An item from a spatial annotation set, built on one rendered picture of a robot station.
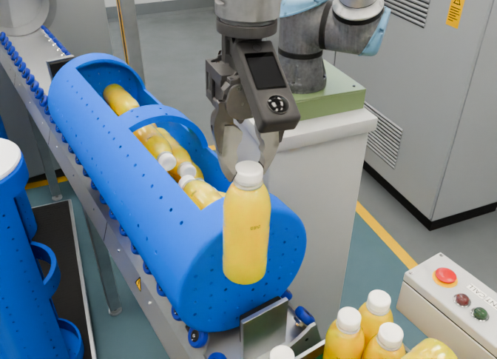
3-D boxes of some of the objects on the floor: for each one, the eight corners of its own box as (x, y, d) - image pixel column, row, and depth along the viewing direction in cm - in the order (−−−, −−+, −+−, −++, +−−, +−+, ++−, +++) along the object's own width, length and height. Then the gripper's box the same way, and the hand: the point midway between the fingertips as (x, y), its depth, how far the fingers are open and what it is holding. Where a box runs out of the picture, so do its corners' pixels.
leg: (119, 303, 220) (94, 195, 184) (123, 312, 216) (99, 203, 180) (106, 309, 217) (78, 200, 182) (111, 318, 213) (83, 208, 178)
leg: (61, 194, 288) (34, 98, 252) (63, 199, 284) (36, 103, 248) (51, 197, 285) (22, 101, 249) (53, 202, 281) (25, 106, 245)
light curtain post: (160, 220, 268) (109, -145, 171) (164, 226, 264) (115, -144, 167) (149, 223, 266) (92, -145, 168) (154, 229, 262) (98, -144, 164)
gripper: (273, 4, 61) (265, 148, 73) (186, 10, 58) (192, 162, 69) (305, 23, 55) (290, 178, 67) (209, 32, 51) (211, 195, 63)
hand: (248, 172), depth 65 cm, fingers closed on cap, 4 cm apart
